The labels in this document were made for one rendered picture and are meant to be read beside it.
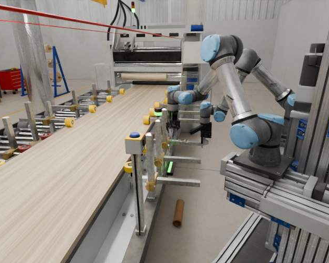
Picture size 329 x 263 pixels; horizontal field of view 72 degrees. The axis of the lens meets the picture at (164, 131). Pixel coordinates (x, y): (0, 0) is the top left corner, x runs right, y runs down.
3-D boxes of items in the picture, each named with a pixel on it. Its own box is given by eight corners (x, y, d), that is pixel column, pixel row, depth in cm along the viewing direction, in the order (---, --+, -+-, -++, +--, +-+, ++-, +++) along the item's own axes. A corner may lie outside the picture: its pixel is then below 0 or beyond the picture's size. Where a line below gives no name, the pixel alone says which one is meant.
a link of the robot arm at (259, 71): (292, 117, 150) (233, 59, 145) (285, 110, 163) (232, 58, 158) (308, 104, 145) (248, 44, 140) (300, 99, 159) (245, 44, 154)
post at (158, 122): (162, 181, 164) (161, 118, 147) (161, 184, 161) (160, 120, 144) (157, 181, 165) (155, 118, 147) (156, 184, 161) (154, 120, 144)
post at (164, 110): (167, 164, 187) (167, 107, 170) (166, 166, 184) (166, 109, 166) (163, 164, 187) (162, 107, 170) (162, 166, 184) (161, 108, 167)
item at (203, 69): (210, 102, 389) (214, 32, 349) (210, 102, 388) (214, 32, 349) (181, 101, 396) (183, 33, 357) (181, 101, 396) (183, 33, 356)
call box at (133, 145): (145, 149, 101) (144, 133, 98) (141, 156, 94) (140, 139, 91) (130, 148, 102) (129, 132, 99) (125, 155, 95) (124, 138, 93)
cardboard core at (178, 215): (184, 199, 234) (181, 220, 206) (184, 205, 237) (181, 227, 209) (176, 199, 235) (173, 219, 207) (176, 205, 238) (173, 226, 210)
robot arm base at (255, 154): (284, 157, 113) (288, 139, 110) (274, 169, 103) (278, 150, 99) (254, 149, 123) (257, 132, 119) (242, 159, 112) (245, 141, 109)
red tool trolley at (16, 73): (28, 90, 854) (23, 68, 825) (14, 94, 784) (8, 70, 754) (16, 90, 858) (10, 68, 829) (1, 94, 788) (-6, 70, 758)
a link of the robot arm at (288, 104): (286, 119, 139) (291, 97, 135) (281, 112, 152) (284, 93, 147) (308, 120, 137) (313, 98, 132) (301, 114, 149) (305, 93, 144)
